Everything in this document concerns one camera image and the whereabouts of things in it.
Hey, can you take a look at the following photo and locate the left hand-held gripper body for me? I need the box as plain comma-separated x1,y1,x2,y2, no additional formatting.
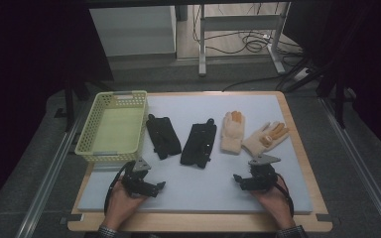
122,158,160,198

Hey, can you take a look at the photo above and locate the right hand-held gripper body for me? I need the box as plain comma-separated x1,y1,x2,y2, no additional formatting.
244,154,282,191

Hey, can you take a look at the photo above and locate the black glove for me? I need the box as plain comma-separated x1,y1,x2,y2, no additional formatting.
180,118,218,170
145,113,183,161

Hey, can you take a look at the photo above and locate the pale green plastic basket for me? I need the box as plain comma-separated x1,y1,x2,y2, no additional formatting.
74,90,149,164

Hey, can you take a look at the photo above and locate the person's left hand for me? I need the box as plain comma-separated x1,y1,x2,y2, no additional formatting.
101,179,149,230

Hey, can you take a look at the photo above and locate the person's right hand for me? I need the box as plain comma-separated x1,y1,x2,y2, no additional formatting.
251,177,296,230

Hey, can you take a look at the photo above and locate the white foam mat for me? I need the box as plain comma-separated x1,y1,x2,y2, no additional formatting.
77,93,314,214

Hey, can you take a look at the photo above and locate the cream glove with orange fingertips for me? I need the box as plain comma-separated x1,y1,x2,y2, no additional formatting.
241,121,291,158
220,110,246,156

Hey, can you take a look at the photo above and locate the white power strip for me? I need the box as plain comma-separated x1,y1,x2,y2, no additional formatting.
292,67,311,82

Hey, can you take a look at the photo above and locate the black tripod stand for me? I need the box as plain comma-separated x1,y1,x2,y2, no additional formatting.
277,56,358,130

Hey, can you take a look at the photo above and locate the white cabinet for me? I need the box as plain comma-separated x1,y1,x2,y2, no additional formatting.
88,5,178,58

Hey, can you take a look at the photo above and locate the dark curtain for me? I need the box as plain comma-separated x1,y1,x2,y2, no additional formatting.
283,0,381,163
0,0,114,219

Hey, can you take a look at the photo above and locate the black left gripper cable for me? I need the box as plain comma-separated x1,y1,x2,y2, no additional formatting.
103,161,135,214

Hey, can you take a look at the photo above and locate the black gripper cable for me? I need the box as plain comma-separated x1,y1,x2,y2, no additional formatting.
103,161,135,214
274,173,295,218

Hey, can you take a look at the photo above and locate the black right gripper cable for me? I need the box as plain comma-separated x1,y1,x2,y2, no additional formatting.
274,173,295,218

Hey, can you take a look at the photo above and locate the aluminium rail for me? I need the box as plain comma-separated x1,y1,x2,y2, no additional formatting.
319,97,381,238
14,98,90,238

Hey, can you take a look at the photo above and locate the long black floor cable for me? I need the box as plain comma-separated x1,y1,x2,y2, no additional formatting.
222,74,287,92

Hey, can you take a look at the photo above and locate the tangle of black floor cables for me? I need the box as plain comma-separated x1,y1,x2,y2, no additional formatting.
192,3,304,56

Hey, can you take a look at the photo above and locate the grey metal desk frame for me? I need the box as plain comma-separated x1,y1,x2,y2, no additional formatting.
197,2,292,77

